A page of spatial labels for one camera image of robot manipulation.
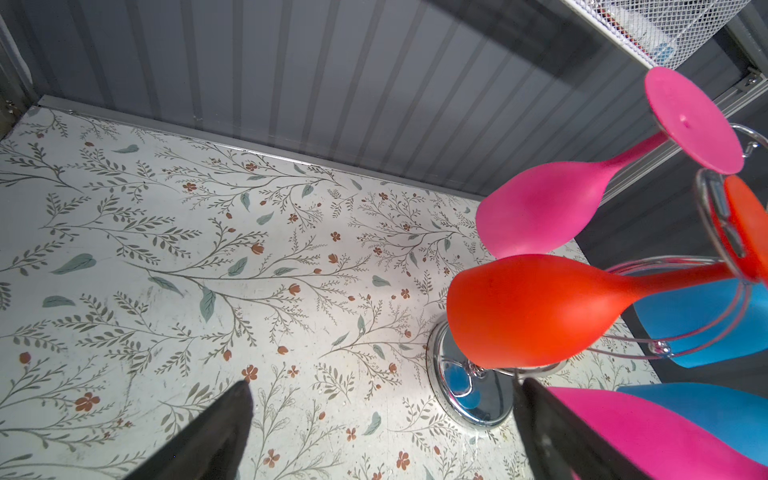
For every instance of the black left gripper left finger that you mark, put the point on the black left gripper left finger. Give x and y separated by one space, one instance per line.
211 446

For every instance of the blue wine glass near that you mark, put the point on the blue wine glass near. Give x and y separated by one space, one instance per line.
737 418

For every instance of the chrome wine glass rack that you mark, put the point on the chrome wine glass rack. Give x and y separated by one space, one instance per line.
483 398

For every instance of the white wire mesh basket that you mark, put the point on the white wire mesh basket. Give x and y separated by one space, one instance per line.
658 33

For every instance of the pink wine glass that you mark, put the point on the pink wine glass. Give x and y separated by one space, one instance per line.
544 207
661 443

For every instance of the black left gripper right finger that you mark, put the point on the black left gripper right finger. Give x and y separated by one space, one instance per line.
559 444

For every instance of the red wine glass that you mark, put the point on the red wine glass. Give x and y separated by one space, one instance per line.
537 309

